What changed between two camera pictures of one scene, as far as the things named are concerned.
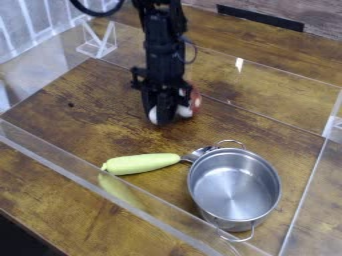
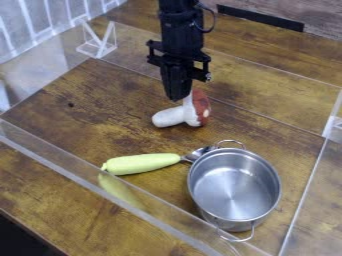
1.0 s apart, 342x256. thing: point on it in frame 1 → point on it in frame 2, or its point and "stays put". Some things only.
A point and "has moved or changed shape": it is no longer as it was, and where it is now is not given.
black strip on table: (260, 18) stays put
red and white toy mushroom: (187, 98) has moved or changed shape
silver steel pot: (233, 186) stays put
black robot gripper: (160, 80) → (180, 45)
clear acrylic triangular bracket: (95, 46) stays put
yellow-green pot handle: (129, 164) stays put
